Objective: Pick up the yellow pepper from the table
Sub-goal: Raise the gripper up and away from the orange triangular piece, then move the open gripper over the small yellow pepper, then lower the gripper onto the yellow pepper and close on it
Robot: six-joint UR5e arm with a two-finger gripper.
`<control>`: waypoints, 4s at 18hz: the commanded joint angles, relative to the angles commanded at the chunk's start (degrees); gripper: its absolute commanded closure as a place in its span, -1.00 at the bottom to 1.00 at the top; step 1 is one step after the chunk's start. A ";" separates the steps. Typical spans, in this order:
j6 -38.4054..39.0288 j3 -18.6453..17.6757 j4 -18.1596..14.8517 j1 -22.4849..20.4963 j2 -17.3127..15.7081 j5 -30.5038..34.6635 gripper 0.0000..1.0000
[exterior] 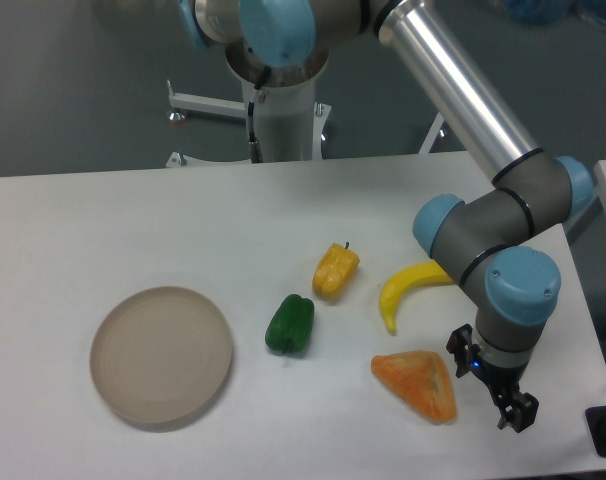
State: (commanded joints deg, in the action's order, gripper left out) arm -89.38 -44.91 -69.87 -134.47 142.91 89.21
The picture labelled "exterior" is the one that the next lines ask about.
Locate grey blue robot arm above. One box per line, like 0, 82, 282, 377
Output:
177, 1, 593, 431

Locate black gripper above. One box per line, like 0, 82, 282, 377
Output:
446, 324, 539, 433

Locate beige round plate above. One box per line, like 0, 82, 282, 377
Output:
89, 286, 234, 432

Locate orange triangular toy bread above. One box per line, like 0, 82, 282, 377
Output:
370, 351, 457, 424

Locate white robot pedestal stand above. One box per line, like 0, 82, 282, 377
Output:
167, 40, 454, 166

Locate yellow toy banana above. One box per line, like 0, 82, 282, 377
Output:
378, 260, 453, 335

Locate black cable on pedestal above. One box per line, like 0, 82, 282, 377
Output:
247, 65, 273, 164

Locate yellow toy pepper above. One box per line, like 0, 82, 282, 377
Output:
312, 242, 360, 301

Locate blue bag in background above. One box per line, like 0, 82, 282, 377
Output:
489, 0, 606, 32

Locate green toy pepper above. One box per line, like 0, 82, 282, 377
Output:
264, 294, 315, 355

